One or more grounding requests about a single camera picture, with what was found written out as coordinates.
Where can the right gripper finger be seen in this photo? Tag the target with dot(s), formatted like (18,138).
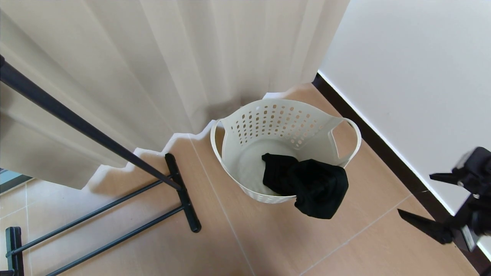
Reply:
(448,177)
(429,228)

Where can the beige curtain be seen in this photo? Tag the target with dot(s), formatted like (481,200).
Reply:
(153,76)

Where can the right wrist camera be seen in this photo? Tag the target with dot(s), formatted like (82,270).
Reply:
(477,165)

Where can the white laundry basket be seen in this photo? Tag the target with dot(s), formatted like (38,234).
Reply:
(245,161)

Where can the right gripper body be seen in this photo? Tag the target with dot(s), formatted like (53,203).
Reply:
(470,222)

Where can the window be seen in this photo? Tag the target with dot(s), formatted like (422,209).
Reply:
(11,180)

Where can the heap of black clothes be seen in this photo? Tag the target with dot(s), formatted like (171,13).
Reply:
(314,188)

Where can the black clothes rack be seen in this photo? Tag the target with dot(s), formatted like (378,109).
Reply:
(76,120)

